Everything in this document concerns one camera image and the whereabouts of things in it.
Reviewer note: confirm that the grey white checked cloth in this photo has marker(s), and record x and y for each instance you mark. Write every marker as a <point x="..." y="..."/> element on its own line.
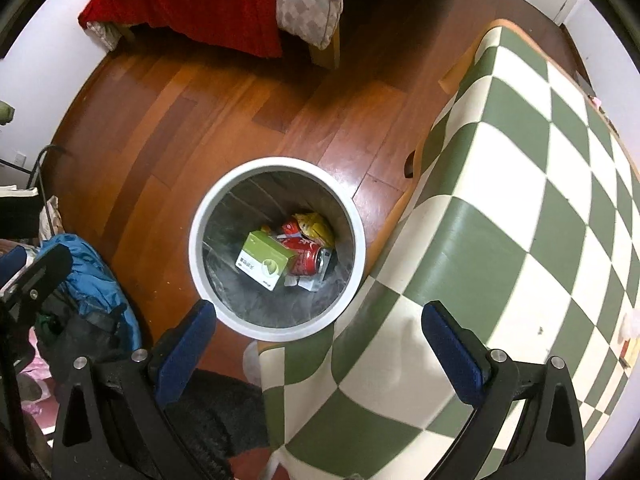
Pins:
<point x="310" y="0"/>

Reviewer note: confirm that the green white box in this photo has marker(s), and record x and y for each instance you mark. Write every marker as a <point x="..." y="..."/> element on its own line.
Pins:
<point x="265" y="260"/>

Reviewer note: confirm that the black metal frame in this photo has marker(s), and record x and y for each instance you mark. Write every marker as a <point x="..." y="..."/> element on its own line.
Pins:
<point x="41" y="170"/>

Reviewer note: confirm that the white door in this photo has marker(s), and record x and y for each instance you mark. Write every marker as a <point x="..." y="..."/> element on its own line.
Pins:
<point x="570" y="5"/>

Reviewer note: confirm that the wooden bed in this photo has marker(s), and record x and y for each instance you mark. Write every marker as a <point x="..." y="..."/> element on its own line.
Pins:
<point x="325" y="55"/>

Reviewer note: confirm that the person's leg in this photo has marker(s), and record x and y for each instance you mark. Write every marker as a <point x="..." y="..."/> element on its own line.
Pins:
<point x="215" y="410"/>

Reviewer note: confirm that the red blanket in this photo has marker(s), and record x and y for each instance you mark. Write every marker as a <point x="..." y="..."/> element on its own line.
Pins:
<point x="200" y="5"/>

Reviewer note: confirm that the red soda can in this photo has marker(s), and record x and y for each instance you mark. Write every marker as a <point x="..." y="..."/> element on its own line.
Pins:
<point x="305" y="255"/>

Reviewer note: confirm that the blue jacket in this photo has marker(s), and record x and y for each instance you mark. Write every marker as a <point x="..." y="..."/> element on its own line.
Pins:
<point x="95" y="285"/>

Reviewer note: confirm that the black bag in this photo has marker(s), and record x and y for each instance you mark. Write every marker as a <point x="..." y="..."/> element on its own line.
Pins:
<point x="80" y="340"/>

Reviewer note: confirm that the white round trash bin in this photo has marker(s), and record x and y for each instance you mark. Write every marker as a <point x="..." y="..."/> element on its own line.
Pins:
<point x="280" y="329"/>

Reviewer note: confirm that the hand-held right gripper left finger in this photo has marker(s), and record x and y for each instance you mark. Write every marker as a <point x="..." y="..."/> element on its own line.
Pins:
<point x="185" y="350"/>

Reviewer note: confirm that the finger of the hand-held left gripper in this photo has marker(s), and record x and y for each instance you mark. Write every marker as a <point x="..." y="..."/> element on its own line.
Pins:
<point x="11" y="260"/>
<point x="42" y="272"/>

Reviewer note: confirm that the green white checkered tablecloth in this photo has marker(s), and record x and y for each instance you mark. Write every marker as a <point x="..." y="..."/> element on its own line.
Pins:
<point x="500" y="260"/>

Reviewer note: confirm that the patterned bed sheet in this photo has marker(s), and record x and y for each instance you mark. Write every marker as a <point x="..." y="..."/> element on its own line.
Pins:
<point x="105" y="35"/>

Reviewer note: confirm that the small yellow snack bag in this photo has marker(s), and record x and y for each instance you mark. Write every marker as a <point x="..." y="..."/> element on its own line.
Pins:
<point x="315" y="227"/>

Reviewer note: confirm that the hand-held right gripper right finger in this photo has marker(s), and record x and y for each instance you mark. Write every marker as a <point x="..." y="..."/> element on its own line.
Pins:
<point x="450" y="355"/>

